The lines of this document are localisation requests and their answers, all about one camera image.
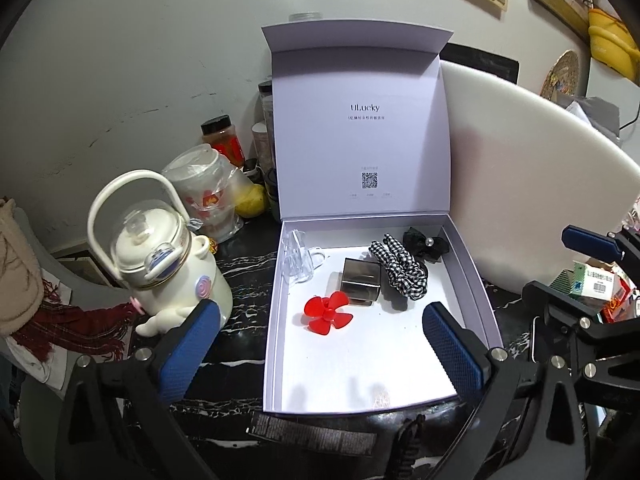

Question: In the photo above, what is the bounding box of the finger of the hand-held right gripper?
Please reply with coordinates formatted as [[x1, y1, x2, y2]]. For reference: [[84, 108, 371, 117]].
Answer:
[[561, 225, 640, 263], [522, 281, 640, 403]]

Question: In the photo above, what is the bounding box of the plastic cup in clear bag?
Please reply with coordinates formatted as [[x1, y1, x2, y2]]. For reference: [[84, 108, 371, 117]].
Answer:
[[161, 143, 257, 244]]

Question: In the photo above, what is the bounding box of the red flower hair clip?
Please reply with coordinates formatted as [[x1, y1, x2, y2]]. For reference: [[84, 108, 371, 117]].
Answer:
[[302, 295, 354, 336]]

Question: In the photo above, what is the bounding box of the woven round fan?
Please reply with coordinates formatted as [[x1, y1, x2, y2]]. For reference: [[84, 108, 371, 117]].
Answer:
[[539, 50, 582, 107]]

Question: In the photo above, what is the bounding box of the lavender gift box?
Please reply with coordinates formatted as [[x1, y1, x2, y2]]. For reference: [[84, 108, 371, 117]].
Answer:
[[262, 19, 505, 415]]

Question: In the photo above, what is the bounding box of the white foam board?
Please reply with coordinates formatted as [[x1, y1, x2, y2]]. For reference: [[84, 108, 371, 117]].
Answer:
[[439, 60, 640, 307]]

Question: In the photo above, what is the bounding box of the cream blanket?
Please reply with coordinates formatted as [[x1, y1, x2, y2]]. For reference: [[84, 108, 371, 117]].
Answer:
[[0, 197, 47, 337]]

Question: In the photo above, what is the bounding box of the red spice jar black lid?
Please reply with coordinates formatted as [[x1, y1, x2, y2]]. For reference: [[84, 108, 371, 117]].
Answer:
[[201, 115, 247, 170]]

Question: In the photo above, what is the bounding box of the small dark jar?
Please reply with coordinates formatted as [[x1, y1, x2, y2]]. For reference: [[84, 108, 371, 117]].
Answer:
[[265, 167, 282, 223]]

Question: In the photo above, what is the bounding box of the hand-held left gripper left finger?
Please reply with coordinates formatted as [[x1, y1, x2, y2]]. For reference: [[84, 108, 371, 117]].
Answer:
[[54, 299, 222, 480]]

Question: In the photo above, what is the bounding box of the black braided hair tie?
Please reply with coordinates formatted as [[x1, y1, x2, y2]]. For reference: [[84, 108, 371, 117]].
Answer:
[[391, 414, 427, 480]]

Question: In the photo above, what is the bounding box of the black bow scrunchie with pearl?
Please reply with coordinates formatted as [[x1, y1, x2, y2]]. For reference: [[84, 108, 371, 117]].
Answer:
[[403, 226, 449, 264]]

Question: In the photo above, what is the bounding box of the black white checkered scrunchie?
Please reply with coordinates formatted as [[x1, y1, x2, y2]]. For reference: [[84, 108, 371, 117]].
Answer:
[[369, 232, 430, 302]]

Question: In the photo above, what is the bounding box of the black panel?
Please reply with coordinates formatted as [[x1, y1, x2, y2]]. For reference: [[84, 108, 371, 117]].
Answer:
[[440, 42, 521, 86]]

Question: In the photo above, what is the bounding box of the small metallic square box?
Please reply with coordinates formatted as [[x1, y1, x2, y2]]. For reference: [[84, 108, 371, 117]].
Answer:
[[341, 257, 382, 307]]

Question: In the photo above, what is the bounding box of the red packet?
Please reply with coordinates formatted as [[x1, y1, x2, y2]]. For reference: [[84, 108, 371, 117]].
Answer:
[[601, 280, 636, 323]]

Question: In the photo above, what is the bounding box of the clear hair claw clip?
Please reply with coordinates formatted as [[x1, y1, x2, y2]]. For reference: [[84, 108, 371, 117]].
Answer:
[[282, 229, 327, 286]]

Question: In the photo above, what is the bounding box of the leaning framed picture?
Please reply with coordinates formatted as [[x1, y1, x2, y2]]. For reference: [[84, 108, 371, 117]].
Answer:
[[50, 241, 123, 289]]

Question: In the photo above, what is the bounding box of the yellow lemon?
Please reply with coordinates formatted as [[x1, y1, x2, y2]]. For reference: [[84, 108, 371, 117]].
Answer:
[[234, 183, 266, 219]]

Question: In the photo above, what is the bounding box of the yellow helmet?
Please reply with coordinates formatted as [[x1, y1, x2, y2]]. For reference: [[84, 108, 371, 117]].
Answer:
[[586, 6, 640, 82]]

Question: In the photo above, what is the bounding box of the cream character kettle bottle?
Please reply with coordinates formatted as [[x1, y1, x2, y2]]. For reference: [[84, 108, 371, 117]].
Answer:
[[86, 169, 234, 338]]

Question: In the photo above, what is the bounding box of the green white medicine box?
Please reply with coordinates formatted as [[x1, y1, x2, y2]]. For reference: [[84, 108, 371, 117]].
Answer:
[[549, 259, 623, 307]]

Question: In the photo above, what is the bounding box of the red fringed scarf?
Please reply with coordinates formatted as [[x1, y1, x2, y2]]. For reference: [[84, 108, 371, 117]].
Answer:
[[4, 265, 138, 367]]

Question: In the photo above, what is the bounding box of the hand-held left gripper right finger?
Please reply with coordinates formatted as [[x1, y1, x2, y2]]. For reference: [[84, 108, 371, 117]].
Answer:
[[422, 301, 601, 480]]

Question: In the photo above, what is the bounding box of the tall clear jar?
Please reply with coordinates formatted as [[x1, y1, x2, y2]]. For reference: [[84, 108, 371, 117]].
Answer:
[[256, 78, 277, 171]]

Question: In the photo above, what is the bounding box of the grey chair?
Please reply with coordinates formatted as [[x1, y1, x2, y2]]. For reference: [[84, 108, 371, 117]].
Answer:
[[10, 205, 136, 411]]

